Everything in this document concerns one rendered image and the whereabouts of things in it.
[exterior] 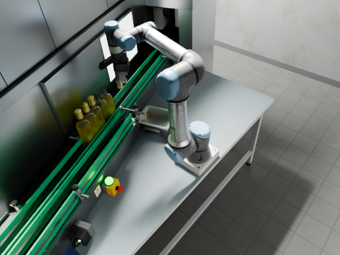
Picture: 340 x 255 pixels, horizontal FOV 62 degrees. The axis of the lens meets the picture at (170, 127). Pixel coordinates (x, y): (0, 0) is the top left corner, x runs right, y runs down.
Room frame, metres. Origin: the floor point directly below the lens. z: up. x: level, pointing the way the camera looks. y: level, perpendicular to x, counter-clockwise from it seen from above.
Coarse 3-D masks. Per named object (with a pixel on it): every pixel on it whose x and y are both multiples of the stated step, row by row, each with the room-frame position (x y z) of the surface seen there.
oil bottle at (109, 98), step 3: (108, 93) 1.31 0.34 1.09; (102, 96) 1.28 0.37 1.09; (105, 96) 1.28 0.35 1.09; (108, 96) 1.28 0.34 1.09; (111, 96) 1.30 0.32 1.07; (105, 99) 1.27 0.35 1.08; (108, 99) 1.27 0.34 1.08; (111, 99) 1.29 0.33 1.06; (108, 102) 1.26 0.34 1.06; (111, 102) 1.29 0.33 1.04; (108, 105) 1.26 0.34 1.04; (111, 105) 1.28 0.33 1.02; (111, 108) 1.27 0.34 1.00; (114, 108) 1.30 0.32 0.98; (111, 111) 1.27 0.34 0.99; (114, 111) 1.29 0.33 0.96; (111, 114) 1.26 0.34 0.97
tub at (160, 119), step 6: (144, 108) 1.44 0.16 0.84; (150, 108) 1.46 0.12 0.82; (156, 108) 1.44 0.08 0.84; (162, 108) 1.43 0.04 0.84; (156, 114) 1.43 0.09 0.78; (162, 114) 1.42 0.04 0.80; (150, 120) 1.39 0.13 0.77; (156, 120) 1.39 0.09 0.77; (162, 120) 1.38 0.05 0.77; (168, 120) 1.38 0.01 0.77; (156, 126) 1.26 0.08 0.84; (162, 126) 1.25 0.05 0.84; (168, 126) 1.25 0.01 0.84
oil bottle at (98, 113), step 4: (96, 108) 1.18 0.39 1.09; (100, 108) 1.19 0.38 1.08; (92, 112) 1.16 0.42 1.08; (96, 112) 1.16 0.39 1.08; (100, 112) 1.18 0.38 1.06; (96, 116) 1.15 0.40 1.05; (100, 116) 1.17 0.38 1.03; (100, 120) 1.17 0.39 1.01; (104, 120) 1.19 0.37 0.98; (100, 124) 1.16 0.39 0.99; (100, 128) 1.15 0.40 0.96
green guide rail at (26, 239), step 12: (120, 120) 1.27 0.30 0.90; (108, 132) 1.16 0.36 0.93; (96, 144) 1.04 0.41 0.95; (84, 156) 0.95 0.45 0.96; (84, 168) 0.92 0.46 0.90; (72, 180) 0.84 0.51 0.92; (60, 192) 0.76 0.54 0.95; (48, 204) 0.68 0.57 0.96; (48, 216) 0.66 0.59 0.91; (36, 228) 0.60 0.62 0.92; (24, 240) 0.54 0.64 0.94; (12, 252) 0.48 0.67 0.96; (24, 252) 0.51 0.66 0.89
